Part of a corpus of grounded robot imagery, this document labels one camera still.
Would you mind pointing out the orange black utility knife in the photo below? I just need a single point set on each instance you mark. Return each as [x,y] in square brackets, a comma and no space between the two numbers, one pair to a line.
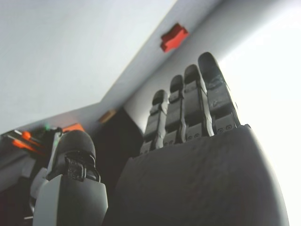
[22,144]

